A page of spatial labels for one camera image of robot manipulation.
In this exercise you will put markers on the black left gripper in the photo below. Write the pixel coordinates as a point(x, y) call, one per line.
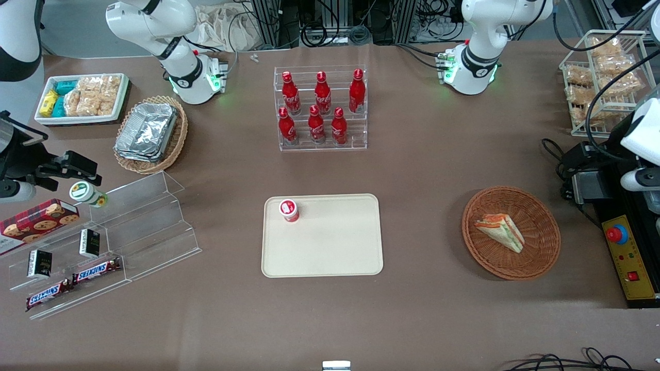
point(604, 158)

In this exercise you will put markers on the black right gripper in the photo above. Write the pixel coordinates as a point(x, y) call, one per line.
point(21, 157)

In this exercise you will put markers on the triangular sandwich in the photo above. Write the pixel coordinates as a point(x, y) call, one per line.
point(502, 232)

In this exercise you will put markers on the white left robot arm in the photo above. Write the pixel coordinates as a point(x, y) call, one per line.
point(474, 56)

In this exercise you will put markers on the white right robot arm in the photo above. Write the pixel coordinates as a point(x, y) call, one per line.
point(183, 77)

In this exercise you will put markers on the aluminium foil tray stack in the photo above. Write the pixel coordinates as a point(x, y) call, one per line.
point(147, 129)

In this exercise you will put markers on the round brown wicker basket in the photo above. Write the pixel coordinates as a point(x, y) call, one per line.
point(536, 242)

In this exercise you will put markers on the oval light wicker basket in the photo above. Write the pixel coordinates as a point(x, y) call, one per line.
point(175, 141)

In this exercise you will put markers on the beige plastic tray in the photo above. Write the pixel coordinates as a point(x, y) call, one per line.
point(330, 242)

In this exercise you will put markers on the green white lidded cup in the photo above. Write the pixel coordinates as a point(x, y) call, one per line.
point(85, 193)

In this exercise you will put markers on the grey metal box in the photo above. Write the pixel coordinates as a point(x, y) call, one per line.
point(588, 188)

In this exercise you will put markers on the rice cracker bag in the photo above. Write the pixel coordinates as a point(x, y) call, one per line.
point(621, 83)
point(88, 95)
point(110, 93)
point(590, 113)
point(578, 75)
point(614, 64)
point(606, 46)
point(72, 103)
point(580, 94)

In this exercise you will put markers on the small black box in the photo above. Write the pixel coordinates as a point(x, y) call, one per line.
point(39, 264)
point(89, 243)

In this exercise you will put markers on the red cookie box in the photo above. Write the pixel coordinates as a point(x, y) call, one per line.
point(36, 221)

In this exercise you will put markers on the clear acrylic stepped shelf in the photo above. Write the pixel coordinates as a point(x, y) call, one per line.
point(154, 226)

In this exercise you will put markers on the teal snack pack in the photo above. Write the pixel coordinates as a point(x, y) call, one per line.
point(66, 86)
point(60, 107)

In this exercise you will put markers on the white rectangular snack bin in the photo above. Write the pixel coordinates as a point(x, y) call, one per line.
point(121, 100)

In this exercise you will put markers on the red emergency stop button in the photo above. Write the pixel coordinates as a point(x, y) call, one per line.
point(617, 234)

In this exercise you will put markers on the yellow snack pack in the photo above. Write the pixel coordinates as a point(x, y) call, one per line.
point(49, 102)

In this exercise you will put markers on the Snickers bar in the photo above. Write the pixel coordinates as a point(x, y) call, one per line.
point(97, 271)
point(47, 294)

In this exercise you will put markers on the clear plastic container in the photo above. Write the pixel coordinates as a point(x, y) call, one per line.
point(652, 202)

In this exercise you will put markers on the black control box yellow panel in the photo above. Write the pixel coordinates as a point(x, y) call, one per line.
point(631, 268)

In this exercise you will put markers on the red white yogurt cup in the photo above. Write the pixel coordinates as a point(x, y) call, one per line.
point(289, 209)

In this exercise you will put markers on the red cola bottle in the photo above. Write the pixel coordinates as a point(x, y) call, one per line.
point(323, 95)
point(316, 126)
point(286, 129)
point(290, 95)
point(357, 93)
point(339, 129)

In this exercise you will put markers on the beige cloth bag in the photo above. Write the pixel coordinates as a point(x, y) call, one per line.
point(224, 28)

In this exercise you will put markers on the clear acrylic bottle rack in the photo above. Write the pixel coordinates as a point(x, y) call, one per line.
point(356, 131)

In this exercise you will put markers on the small white edge marker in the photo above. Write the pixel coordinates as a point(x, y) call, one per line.
point(336, 366)

